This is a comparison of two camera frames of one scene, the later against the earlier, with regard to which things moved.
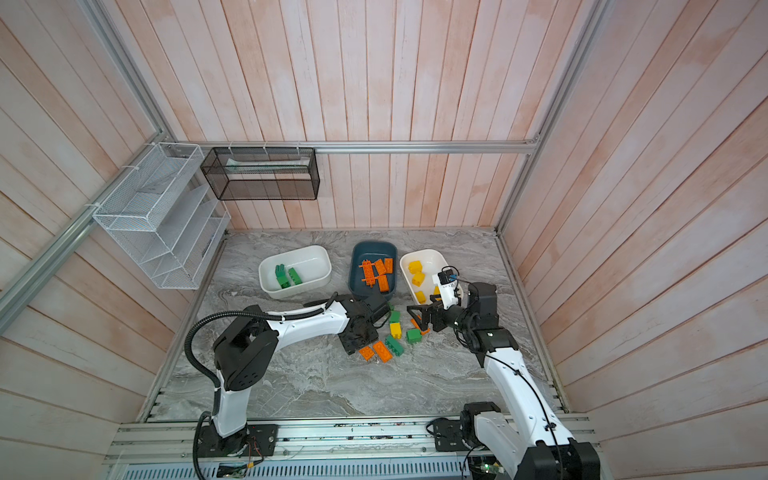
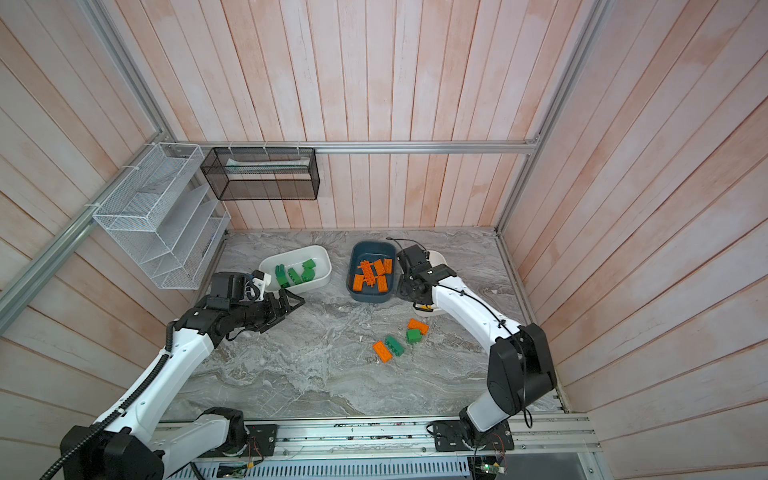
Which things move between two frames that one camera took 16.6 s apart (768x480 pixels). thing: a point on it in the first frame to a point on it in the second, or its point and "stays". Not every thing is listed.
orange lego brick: x=366 y=352 to x=358 y=282
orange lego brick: x=382 y=351 stays
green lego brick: x=414 y=335 stays
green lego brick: x=281 y=276 stays
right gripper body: x=457 y=317 to x=405 y=288
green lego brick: x=295 y=276 stays
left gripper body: x=365 y=337 to x=260 y=314
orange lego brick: x=381 y=269 stays
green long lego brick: x=394 y=346 stays
